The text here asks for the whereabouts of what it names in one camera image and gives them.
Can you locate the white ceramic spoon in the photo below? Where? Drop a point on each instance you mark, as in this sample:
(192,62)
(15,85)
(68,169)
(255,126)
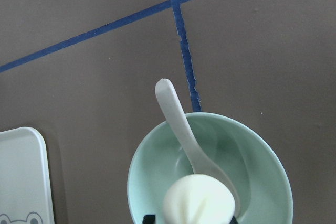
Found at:
(189,140)

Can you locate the cream bear tray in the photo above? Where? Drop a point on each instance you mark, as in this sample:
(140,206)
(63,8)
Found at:
(25,183)

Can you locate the white steamed bun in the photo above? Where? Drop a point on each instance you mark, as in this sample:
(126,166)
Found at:
(198,198)

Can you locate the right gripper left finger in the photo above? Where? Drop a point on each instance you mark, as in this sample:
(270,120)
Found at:
(149,219)

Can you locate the mint green bowl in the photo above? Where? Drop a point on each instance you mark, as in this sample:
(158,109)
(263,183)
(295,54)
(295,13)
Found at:
(224,149)

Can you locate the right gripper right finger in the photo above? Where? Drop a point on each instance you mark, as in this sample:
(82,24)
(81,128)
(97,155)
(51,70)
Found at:
(233,220)

